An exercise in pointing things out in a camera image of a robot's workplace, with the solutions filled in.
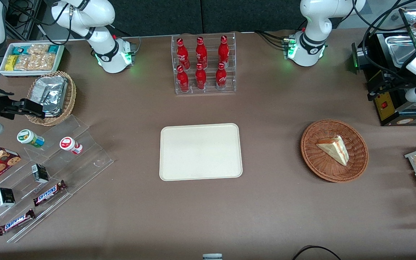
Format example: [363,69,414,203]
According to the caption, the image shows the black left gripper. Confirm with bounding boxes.
[367,69,416,102]

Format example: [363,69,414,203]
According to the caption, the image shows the triangle sandwich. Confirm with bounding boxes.
[316,136,350,166]

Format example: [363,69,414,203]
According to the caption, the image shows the light wicker basket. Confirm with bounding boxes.
[25,71,77,126]

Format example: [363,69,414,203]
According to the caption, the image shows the brown wicker basket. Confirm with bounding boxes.
[300,119,369,183]

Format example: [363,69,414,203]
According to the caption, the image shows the cream plastic tray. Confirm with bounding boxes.
[159,123,243,181]

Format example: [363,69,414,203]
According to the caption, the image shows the black appliance with yellow label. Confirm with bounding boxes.
[365,31,416,127]

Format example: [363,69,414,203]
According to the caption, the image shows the green lid yogurt cup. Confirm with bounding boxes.
[17,129,45,149]

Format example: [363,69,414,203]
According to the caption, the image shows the stack of foil containers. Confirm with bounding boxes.
[31,76,68,118]

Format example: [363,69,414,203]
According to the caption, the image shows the black box with green light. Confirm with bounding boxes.
[351,42,372,72]

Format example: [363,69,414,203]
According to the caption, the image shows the clear bag of nuts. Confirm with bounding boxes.
[31,44,57,71]
[14,54,35,71]

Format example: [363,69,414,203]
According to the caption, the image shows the yellow snack packet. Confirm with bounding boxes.
[5,55,20,72]

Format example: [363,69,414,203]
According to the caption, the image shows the red lid yogurt cup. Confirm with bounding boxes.
[59,136,83,155]

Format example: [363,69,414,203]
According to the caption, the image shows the white plastic snack bin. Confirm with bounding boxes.
[0,42,65,77]

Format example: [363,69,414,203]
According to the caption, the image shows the small black carton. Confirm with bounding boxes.
[0,187,16,208]
[31,163,50,184]

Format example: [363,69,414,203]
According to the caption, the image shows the clear acrylic stepped stand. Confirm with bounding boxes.
[0,115,115,243]

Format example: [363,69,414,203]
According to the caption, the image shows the Snickers chocolate bar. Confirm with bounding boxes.
[0,208,36,237]
[32,179,68,207]

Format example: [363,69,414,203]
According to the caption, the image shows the clear acrylic bottle rack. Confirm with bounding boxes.
[171,32,237,95]

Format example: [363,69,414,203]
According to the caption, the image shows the red cola bottle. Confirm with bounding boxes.
[215,62,228,90]
[195,63,208,90]
[195,36,208,69]
[218,35,230,68]
[176,65,190,93]
[176,38,190,70]

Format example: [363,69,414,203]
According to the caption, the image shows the long black looping cable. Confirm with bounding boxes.
[352,0,416,84]

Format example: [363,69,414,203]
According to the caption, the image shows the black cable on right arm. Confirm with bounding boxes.
[51,0,86,46]

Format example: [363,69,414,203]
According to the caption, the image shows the black cables at arm base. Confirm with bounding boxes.
[254,30,290,50]

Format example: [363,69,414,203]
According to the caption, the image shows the black cable on table edge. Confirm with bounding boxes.
[292,245,342,260]

